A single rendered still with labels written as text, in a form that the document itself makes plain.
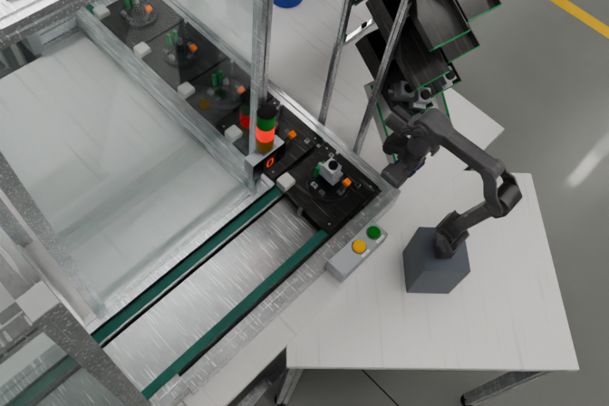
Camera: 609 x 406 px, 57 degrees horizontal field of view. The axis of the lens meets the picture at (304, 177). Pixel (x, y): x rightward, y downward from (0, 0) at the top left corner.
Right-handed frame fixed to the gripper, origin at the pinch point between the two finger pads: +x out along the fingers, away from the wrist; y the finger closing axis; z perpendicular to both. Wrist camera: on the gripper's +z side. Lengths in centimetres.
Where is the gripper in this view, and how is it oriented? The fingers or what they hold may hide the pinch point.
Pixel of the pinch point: (406, 169)
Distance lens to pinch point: 157.1
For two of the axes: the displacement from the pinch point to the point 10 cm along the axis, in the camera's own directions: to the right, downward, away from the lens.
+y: -7.0, 5.8, -4.2
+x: -1.0, 5.0, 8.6
